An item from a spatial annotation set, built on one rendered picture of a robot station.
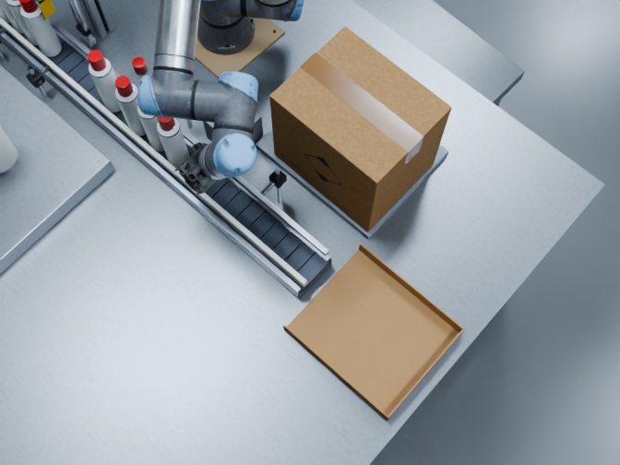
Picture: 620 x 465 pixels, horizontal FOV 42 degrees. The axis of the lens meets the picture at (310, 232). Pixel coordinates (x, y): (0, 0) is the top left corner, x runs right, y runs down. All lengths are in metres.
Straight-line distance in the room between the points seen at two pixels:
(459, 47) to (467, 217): 0.47
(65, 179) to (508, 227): 1.04
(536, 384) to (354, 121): 1.33
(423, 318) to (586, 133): 1.46
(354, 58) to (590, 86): 1.60
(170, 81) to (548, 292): 1.68
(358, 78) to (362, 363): 0.62
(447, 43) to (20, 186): 1.11
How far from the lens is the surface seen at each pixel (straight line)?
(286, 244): 1.81
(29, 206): 1.95
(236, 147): 1.47
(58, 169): 1.98
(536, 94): 3.13
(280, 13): 1.96
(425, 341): 1.81
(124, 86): 1.80
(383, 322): 1.81
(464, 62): 2.13
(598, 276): 2.89
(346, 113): 1.68
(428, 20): 2.19
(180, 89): 1.53
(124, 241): 1.92
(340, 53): 1.76
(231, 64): 2.09
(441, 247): 1.89
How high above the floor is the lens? 2.57
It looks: 68 degrees down
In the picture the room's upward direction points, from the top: straight up
